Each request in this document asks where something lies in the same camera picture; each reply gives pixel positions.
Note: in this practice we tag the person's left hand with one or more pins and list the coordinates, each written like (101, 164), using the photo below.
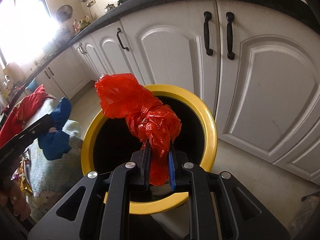
(10, 192)

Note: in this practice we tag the steel kettle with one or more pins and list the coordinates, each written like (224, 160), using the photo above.
(109, 7)

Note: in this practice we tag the red plastic bag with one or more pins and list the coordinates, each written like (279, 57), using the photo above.
(148, 119)

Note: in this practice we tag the yellow trash bin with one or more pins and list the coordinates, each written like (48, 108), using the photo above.
(108, 143)

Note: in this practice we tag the blue cloth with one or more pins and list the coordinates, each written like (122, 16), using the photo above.
(55, 142)

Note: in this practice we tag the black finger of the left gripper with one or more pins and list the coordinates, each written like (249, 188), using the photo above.
(17, 145)

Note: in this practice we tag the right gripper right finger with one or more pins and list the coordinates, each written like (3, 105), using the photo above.
(178, 176)

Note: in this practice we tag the wall fan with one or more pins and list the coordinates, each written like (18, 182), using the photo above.
(64, 13)

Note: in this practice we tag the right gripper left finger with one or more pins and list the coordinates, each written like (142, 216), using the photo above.
(142, 158)

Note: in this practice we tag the hello kitty blue bedsheet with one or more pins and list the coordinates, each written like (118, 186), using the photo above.
(50, 180)

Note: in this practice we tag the red floral blanket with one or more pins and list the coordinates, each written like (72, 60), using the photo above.
(22, 112)

